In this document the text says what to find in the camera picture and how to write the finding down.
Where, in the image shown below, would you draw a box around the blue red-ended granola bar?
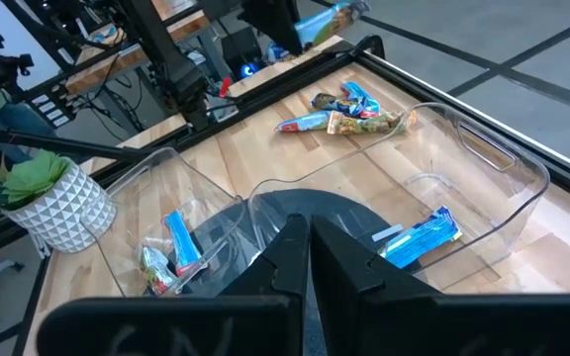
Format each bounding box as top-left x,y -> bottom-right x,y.
338,80 -> 383,119
161,210 -> 210,278
274,109 -> 338,134

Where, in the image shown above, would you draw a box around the green red-ended granola bar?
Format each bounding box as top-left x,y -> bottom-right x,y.
327,109 -> 419,137
139,236 -> 183,297

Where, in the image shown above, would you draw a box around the clear plastic bin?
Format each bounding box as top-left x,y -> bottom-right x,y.
80,146 -> 247,299
247,101 -> 551,293

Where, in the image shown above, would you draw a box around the black table frame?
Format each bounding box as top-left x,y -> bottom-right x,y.
0,34 -> 570,356

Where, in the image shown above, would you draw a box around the black power strip white labels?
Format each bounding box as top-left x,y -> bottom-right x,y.
30,91 -> 74,131

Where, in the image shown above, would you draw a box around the black computer with blue light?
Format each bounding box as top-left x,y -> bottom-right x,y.
220,25 -> 267,81

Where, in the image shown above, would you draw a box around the wooden table with black frame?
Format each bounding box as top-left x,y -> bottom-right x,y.
64,0 -> 215,98

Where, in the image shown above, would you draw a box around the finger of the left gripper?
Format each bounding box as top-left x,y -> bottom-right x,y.
238,0 -> 307,57

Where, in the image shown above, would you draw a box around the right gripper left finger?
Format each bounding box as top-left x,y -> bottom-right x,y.
36,214 -> 312,356

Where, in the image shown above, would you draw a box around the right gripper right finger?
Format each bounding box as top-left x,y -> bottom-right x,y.
312,215 -> 570,356

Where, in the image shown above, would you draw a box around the green plant in white pot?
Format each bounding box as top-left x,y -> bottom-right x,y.
0,147 -> 118,254

